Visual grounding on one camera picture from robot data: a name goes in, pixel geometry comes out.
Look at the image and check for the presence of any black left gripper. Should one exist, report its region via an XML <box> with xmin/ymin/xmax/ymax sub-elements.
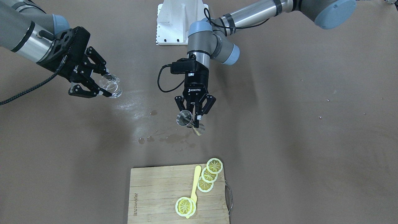
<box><xmin>174</xmin><ymin>67</ymin><xmax>216</xmax><ymax>121</ymax></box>

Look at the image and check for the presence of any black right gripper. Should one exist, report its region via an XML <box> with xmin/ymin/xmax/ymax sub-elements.
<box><xmin>37</xmin><ymin>26</ymin><xmax>118</xmax><ymax>98</ymax></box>

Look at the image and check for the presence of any steel jigger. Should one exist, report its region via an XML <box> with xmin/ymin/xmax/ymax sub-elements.
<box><xmin>176</xmin><ymin>110</ymin><xmax>205</xmax><ymax>136</ymax></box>

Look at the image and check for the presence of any clear glass measuring cup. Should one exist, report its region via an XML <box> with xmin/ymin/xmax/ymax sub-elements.
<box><xmin>99</xmin><ymin>73</ymin><xmax>123</xmax><ymax>98</ymax></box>

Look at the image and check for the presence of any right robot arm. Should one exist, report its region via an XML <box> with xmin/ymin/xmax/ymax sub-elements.
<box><xmin>0</xmin><ymin>0</ymin><xmax>122</xmax><ymax>105</ymax></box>

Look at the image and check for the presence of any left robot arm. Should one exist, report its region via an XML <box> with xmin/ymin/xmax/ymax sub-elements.
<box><xmin>168</xmin><ymin>0</ymin><xmax>356</xmax><ymax>128</ymax></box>

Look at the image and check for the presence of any lemon slice far end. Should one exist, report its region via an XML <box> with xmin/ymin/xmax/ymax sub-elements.
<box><xmin>206</xmin><ymin>158</ymin><xmax>224</xmax><ymax>174</ymax></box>

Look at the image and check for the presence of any bamboo cutting board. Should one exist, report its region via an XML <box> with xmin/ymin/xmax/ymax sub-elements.
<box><xmin>127</xmin><ymin>164</ymin><xmax>230</xmax><ymax>224</ymax></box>

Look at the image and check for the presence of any lemon slice under knife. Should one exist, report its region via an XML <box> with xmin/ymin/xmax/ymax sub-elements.
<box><xmin>186</xmin><ymin>198</ymin><xmax>197</xmax><ymax>219</ymax></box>

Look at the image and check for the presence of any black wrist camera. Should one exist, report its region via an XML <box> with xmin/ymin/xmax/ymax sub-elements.
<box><xmin>170</xmin><ymin>58</ymin><xmax>200</xmax><ymax>75</ymax></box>

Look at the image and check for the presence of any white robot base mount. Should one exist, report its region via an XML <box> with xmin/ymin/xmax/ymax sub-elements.
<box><xmin>155</xmin><ymin>0</ymin><xmax>209</xmax><ymax>45</ymax></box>

